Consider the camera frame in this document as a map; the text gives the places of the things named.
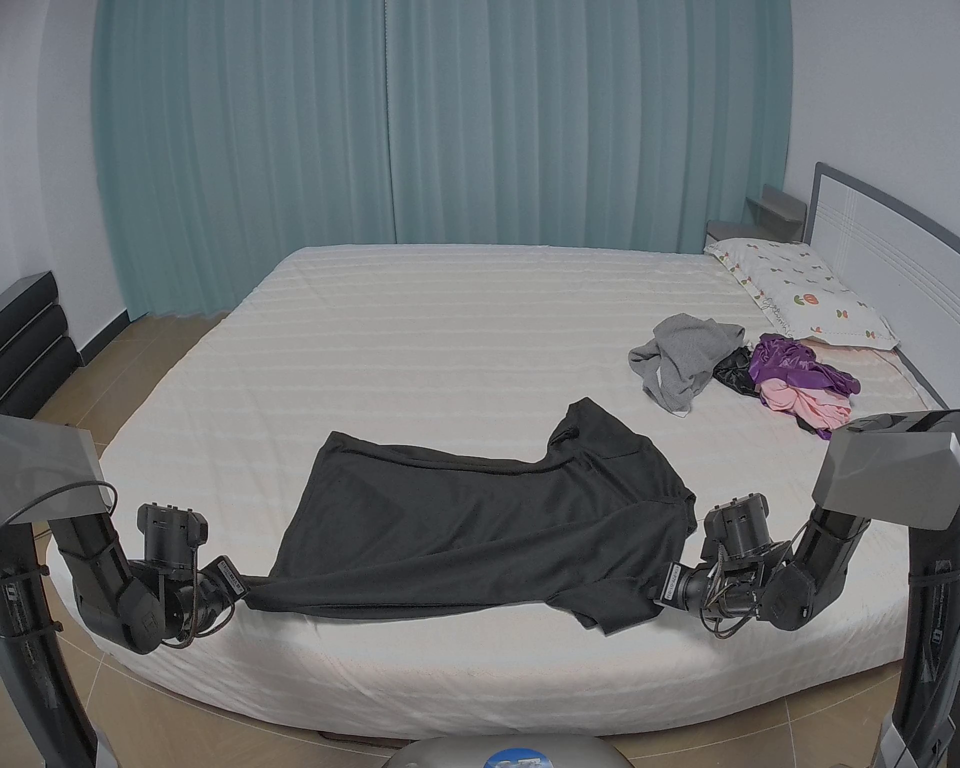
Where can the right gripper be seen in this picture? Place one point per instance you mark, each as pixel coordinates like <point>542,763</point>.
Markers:
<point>682,586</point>

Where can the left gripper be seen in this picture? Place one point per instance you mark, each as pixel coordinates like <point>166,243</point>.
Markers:
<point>214,592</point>

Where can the black T-shirt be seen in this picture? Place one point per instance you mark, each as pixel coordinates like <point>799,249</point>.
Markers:
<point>465,540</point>

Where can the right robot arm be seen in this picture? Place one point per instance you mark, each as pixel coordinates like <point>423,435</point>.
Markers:
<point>832,547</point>

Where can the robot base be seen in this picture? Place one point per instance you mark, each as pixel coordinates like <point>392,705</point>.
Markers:
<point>510,754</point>

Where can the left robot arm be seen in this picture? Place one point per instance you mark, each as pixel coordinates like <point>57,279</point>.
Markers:
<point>97,570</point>

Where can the shiny black garment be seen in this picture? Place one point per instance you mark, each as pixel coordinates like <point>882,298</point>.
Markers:
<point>735,371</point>

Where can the pink garment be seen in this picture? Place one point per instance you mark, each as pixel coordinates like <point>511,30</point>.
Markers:
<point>806,401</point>

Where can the grey garment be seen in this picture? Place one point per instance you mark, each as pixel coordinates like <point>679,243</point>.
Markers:
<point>686,349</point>

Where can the purple garment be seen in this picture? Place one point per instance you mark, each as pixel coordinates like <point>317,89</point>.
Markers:
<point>787,360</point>

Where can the pale pink pillow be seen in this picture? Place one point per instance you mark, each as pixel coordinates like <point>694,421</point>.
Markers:
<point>862,358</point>

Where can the black chest of drawers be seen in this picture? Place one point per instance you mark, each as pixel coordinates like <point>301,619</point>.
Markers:
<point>34,337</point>

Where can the white printed pillow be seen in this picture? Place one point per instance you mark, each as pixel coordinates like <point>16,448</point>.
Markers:
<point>802,289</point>

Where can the bed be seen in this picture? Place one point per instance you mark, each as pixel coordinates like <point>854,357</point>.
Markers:
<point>450,330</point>

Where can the grey bedside table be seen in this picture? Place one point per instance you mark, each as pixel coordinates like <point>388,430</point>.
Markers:
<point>772,214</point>

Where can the blue-green curtain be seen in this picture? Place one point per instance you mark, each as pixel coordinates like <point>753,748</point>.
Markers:
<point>247,150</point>
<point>585,120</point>

